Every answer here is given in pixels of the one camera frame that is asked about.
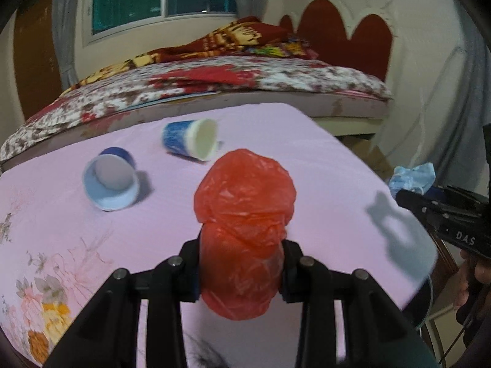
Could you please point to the bed with floral sheet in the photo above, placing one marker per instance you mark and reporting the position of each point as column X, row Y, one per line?
column 276, row 74

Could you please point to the colourful pillow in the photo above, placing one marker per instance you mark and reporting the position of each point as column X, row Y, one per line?
column 287, row 48

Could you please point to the light blue face mask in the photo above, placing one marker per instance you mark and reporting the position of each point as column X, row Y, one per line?
column 412, row 176

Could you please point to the brown wooden door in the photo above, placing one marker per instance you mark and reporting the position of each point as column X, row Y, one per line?
column 38, row 57

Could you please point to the red plastic bag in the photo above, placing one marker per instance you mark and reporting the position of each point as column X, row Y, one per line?
column 245, row 214

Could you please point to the person's right hand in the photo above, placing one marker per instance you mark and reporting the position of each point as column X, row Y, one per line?
column 466, row 280

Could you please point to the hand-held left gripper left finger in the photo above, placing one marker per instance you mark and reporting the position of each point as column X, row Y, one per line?
column 193, row 289

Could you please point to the grey hanging cloth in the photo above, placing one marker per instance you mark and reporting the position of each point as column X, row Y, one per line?
column 460, row 103

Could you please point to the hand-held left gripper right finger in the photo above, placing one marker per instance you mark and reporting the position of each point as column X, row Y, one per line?
column 287, row 287

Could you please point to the pink floral tablecloth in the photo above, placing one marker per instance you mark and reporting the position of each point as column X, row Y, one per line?
column 161, row 214

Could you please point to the red and yellow blanket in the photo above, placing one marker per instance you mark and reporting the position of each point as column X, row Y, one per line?
column 230, row 38

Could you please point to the brown cardboard piece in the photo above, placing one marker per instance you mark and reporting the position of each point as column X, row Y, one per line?
column 370, row 151

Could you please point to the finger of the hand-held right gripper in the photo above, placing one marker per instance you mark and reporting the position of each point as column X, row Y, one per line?
column 414, row 201
column 456, row 195

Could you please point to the blue patterned paper cup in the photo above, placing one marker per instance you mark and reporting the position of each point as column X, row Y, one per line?
column 178, row 138

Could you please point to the red heart-shaped headboard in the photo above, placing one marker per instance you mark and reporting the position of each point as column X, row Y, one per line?
column 345, row 36

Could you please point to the light blue paper cup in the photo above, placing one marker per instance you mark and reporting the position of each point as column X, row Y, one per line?
column 111, row 184

